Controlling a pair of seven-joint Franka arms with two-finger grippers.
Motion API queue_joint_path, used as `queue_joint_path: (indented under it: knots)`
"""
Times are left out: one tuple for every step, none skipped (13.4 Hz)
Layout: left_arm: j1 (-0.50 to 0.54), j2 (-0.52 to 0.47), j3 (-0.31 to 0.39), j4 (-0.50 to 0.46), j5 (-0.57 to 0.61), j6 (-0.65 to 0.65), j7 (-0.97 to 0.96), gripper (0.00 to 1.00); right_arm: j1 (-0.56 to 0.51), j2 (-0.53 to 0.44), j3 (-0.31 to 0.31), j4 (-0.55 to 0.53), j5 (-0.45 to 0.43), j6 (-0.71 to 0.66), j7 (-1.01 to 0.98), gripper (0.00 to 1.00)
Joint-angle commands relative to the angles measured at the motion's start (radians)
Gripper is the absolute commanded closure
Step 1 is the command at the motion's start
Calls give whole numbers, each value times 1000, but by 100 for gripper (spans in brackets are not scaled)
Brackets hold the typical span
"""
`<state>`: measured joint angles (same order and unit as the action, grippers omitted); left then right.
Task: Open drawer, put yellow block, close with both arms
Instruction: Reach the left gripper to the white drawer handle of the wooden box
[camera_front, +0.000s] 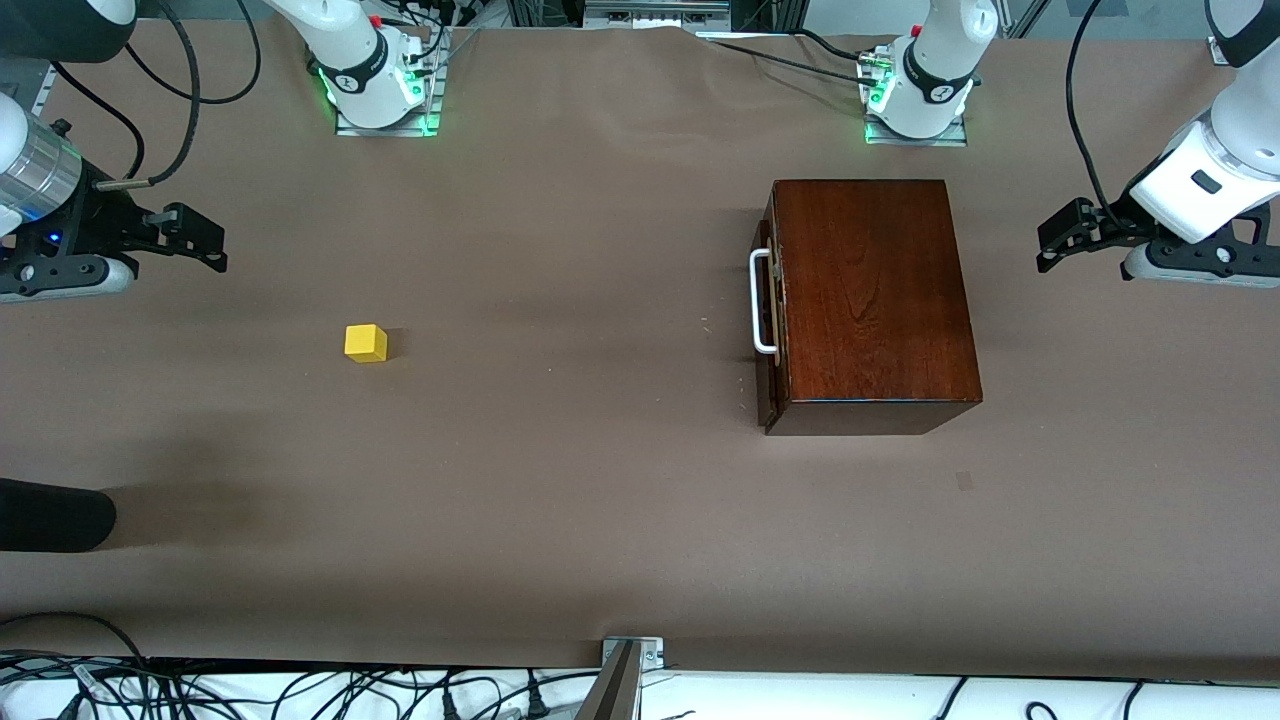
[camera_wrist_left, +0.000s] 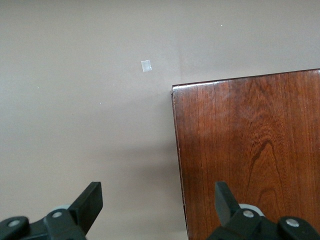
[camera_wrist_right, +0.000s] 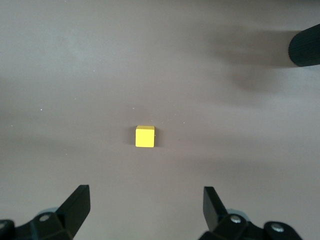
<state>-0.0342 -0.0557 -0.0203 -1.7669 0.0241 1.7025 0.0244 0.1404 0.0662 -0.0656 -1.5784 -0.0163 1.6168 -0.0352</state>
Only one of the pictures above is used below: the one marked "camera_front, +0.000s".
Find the grey metal device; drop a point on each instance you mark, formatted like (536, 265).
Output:
(655, 12)

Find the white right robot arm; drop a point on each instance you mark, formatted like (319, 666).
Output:
(355, 60)

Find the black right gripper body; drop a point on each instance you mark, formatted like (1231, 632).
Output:
(98, 222)

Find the brown paper table cover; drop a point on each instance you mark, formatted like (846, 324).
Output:
(600, 500)

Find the aluminium frame profile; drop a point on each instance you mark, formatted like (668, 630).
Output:
(1215, 50)

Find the black cylindrical object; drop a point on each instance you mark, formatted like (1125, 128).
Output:
(50, 515)

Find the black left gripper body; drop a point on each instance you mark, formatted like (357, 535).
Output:
(1116, 222)

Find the dark brown wooden cabinet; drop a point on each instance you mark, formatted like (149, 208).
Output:
(880, 300)

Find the yellow cube block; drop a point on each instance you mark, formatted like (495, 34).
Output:
(365, 343)

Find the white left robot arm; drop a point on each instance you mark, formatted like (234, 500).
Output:
(940, 60)

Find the perforated aluminium frame rail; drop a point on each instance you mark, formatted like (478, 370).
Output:
(42, 100)

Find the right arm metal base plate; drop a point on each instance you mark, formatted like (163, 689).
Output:
(425, 110)

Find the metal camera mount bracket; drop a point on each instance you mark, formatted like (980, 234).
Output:
(615, 690)

